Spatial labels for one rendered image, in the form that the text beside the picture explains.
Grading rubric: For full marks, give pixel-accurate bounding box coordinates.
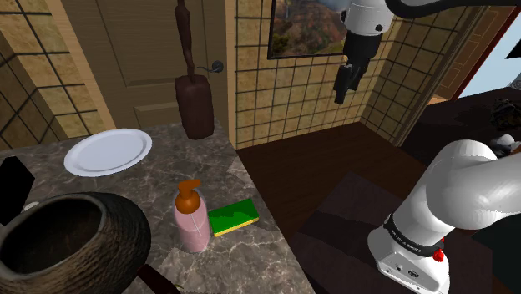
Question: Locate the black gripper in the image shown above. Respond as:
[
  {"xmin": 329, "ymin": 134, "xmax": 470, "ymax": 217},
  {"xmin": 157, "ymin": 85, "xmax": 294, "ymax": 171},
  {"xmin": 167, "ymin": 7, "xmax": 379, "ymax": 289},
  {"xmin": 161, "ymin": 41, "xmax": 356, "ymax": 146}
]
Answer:
[{"xmin": 333, "ymin": 31, "xmax": 382, "ymax": 106}]

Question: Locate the brown open door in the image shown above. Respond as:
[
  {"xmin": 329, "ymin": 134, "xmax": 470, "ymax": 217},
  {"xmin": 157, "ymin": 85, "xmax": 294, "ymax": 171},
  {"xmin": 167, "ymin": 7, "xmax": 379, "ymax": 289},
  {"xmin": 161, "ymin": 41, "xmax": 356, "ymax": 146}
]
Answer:
[{"xmin": 427, "ymin": 5, "xmax": 518, "ymax": 106}]

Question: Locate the dark robot stand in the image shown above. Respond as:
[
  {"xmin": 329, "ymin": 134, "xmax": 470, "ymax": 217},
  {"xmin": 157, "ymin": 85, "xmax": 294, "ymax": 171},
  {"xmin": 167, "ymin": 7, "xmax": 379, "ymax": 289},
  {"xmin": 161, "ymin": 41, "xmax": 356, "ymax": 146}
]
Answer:
[{"xmin": 287, "ymin": 170, "xmax": 496, "ymax": 294}]

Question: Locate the green yellow sponge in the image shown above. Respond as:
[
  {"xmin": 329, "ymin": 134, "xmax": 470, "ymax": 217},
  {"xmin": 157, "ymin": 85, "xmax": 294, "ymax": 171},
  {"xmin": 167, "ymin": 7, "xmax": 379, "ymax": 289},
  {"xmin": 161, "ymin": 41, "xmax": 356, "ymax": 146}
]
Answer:
[{"xmin": 206, "ymin": 197, "xmax": 261, "ymax": 238}]

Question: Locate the pink soap bottle orange pump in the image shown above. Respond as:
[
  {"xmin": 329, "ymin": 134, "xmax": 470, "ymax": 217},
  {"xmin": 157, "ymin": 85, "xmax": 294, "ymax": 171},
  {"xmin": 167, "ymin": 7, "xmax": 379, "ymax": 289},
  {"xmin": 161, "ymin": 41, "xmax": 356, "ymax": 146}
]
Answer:
[{"xmin": 173, "ymin": 179, "xmax": 212, "ymax": 254}]

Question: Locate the white plate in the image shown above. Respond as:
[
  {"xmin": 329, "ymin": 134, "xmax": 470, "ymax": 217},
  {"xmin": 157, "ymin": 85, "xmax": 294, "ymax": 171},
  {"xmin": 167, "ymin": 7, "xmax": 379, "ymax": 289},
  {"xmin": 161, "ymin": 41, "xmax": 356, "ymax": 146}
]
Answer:
[{"xmin": 63, "ymin": 128, "xmax": 154, "ymax": 178}]

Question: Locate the dark red stick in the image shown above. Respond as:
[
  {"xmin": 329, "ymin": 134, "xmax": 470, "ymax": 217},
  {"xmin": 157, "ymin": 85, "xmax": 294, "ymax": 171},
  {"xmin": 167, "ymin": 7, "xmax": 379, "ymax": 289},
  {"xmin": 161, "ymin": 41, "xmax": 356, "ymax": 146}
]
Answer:
[{"xmin": 135, "ymin": 263, "xmax": 183, "ymax": 294}]

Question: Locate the dark woven bowl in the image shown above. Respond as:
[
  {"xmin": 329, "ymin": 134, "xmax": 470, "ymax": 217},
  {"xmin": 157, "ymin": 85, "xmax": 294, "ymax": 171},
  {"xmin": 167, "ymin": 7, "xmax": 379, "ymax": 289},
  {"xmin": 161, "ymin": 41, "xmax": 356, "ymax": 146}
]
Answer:
[{"xmin": 0, "ymin": 191, "xmax": 153, "ymax": 294}]

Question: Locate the black flat box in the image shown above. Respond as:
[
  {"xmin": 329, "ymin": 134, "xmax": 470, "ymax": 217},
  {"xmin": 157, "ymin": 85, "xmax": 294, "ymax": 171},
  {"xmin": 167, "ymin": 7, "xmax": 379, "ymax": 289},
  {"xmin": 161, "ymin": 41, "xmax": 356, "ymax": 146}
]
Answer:
[{"xmin": 0, "ymin": 155, "xmax": 37, "ymax": 227}]

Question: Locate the framed landscape wall picture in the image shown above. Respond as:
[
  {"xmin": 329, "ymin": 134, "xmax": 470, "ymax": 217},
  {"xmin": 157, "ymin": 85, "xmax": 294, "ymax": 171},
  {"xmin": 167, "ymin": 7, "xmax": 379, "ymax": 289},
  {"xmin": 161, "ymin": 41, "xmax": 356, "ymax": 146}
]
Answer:
[{"xmin": 266, "ymin": 0, "xmax": 352, "ymax": 61}]

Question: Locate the wooden door with handle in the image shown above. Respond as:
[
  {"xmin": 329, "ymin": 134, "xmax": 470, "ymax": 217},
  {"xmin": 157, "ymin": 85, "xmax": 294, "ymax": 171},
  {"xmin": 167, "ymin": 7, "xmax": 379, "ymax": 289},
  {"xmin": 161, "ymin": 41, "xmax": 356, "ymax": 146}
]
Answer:
[{"xmin": 44, "ymin": 0, "xmax": 238, "ymax": 150}]

